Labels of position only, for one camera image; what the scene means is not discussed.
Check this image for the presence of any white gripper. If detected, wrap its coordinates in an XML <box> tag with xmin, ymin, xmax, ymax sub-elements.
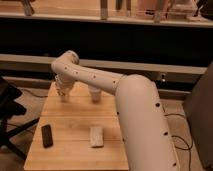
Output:
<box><xmin>55</xmin><ymin>75</ymin><xmax>74</xmax><ymax>100</ymax></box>

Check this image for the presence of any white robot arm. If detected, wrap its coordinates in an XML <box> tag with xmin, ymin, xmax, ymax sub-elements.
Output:
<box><xmin>51</xmin><ymin>51</ymin><xmax>180</xmax><ymax>171</ymax></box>

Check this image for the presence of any black smartphone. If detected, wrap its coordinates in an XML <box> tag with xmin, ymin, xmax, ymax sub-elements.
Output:
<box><xmin>41</xmin><ymin>124</ymin><xmax>53</xmax><ymax>148</ymax></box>

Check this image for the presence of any black office chair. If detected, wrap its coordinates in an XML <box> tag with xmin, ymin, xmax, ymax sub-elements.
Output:
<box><xmin>0</xmin><ymin>76</ymin><xmax>39</xmax><ymax>160</ymax></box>

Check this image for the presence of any beige rectangular sponge block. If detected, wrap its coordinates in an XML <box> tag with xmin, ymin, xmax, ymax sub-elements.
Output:
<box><xmin>90</xmin><ymin>126</ymin><xmax>104</xmax><ymax>148</ymax></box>

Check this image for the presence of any dark cabinet at right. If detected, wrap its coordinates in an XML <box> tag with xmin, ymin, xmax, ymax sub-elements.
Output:
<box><xmin>183</xmin><ymin>61</ymin><xmax>213</xmax><ymax>171</ymax></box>

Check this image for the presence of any black floor cable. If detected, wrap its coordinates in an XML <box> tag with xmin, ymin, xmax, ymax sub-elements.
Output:
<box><xmin>163</xmin><ymin>113</ymin><xmax>194</xmax><ymax>171</ymax></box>

